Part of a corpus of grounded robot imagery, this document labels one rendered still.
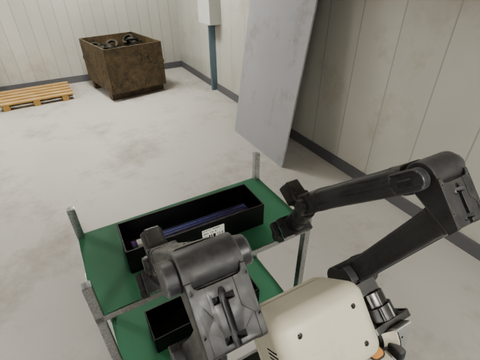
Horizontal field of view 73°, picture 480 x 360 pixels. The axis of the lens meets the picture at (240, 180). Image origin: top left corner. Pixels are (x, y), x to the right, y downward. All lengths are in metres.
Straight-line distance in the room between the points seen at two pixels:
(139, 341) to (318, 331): 1.32
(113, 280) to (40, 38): 5.94
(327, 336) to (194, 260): 0.36
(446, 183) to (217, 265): 0.40
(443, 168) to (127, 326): 1.66
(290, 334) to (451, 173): 0.38
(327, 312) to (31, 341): 2.12
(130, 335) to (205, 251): 1.53
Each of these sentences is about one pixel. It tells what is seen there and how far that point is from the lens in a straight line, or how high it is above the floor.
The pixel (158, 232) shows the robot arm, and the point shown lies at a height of 1.35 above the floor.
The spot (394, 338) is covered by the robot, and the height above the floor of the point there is 1.21.
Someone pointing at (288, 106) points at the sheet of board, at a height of 0.66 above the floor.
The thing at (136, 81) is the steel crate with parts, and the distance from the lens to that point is 5.77.
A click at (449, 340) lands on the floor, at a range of 2.52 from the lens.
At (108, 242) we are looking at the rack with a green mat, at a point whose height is 0.95.
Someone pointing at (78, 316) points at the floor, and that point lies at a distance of 2.51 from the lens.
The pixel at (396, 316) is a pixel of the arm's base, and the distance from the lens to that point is 0.90.
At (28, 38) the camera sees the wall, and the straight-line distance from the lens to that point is 6.92.
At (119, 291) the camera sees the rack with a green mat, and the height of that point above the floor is 0.95.
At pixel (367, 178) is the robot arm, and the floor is 1.53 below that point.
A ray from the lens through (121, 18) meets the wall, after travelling 7.02.
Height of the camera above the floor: 1.91
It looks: 34 degrees down
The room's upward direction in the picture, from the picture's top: 1 degrees counter-clockwise
